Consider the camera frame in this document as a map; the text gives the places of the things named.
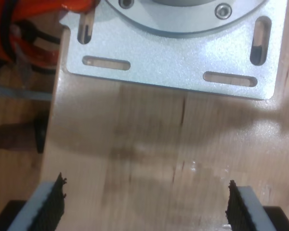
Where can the grey metal bar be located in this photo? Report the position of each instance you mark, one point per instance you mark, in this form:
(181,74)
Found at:
(19,93)

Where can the orange clamp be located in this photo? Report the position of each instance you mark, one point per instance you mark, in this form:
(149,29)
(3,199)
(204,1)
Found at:
(43,55)

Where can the silver slotted mounting plate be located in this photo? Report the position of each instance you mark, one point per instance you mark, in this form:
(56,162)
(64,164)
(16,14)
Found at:
(159,60)

